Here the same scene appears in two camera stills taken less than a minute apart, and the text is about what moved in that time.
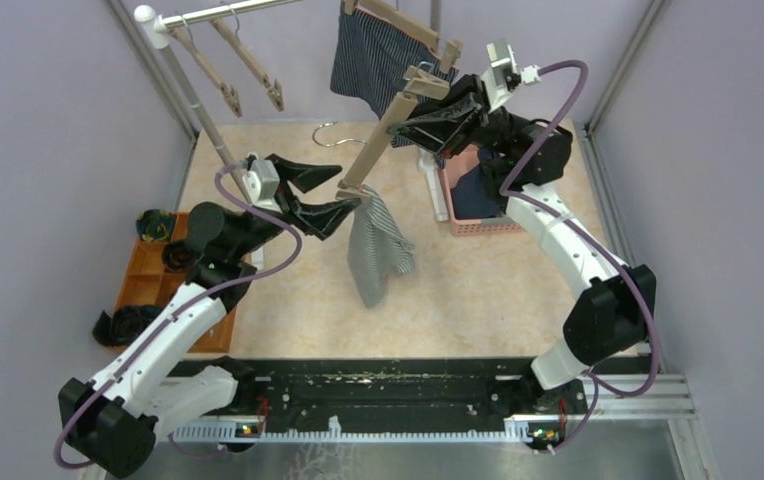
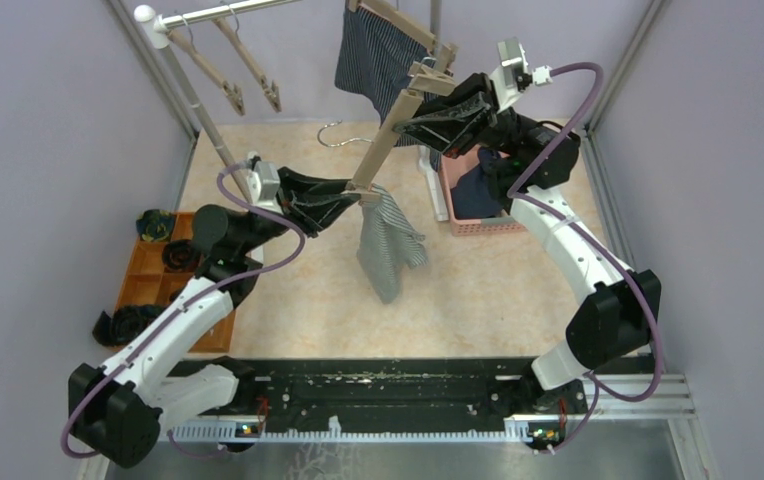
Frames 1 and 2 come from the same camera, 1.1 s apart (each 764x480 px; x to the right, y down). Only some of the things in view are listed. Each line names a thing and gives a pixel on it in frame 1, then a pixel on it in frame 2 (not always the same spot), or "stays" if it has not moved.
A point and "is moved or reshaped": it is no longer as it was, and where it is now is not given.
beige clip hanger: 226,89 stays
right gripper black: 446,126 stays
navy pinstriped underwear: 371,61 stays
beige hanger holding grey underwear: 417,84 is moved or reshaped
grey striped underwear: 378,250 is moved or reshaped
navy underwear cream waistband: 474,196 stays
